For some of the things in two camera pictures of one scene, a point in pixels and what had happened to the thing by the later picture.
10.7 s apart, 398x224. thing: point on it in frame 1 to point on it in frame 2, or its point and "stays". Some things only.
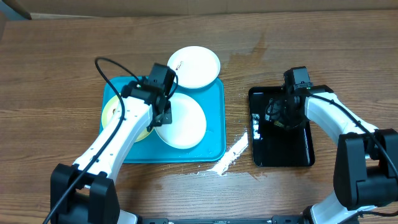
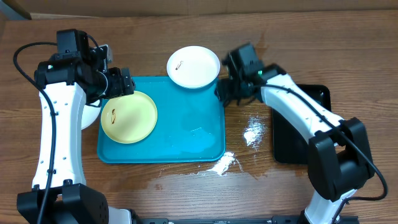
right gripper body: (290, 119) to (234, 93)
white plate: (188, 122) to (89, 114)
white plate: (195, 67) stays
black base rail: (288, 219) stays
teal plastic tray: (154, 150) stays
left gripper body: (166, 119) to (111, 85)
